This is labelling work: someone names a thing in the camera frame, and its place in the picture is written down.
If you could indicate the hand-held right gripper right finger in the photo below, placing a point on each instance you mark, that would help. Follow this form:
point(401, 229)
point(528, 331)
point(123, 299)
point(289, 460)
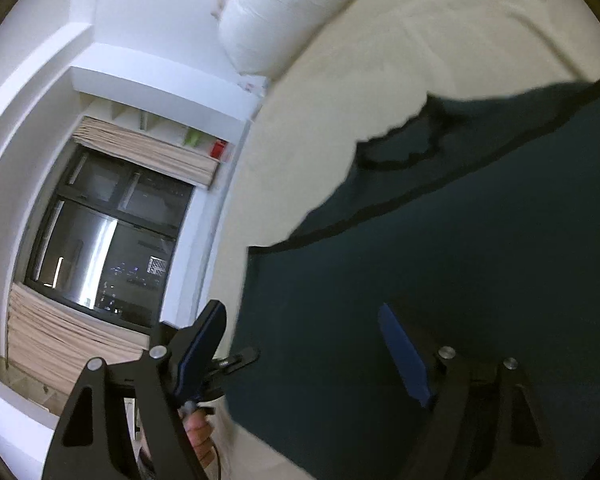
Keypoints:
point(405, 355)

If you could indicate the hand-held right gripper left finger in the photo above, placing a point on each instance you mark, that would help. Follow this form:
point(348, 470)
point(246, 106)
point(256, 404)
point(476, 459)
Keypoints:
point(200, 350)

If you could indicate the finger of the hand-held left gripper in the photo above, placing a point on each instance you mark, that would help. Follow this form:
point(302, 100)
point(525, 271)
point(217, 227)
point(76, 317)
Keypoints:
point(237, 360)

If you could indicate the dark green sweater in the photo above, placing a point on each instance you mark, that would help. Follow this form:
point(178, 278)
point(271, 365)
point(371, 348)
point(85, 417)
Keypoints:
point(380, 260)

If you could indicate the person's left hand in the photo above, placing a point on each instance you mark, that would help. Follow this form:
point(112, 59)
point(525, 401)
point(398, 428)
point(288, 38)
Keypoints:
point(200, 435)

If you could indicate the white window bench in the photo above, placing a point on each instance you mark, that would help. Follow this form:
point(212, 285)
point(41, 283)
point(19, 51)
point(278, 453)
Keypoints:
point(205, 260)

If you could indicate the red box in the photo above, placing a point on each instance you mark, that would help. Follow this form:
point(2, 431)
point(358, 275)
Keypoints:
point(219, 149)

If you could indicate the green item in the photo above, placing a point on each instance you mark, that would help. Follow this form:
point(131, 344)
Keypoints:
point(192, 138)

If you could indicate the bed with beige sheet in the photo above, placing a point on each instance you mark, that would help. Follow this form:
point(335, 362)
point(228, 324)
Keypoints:
point(380, 60)

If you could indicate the white pillow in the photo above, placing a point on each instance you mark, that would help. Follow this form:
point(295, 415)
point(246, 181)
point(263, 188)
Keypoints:
point(280, 15)

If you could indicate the white wall shelf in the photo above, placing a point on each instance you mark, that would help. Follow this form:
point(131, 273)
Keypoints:
point(130, 115)

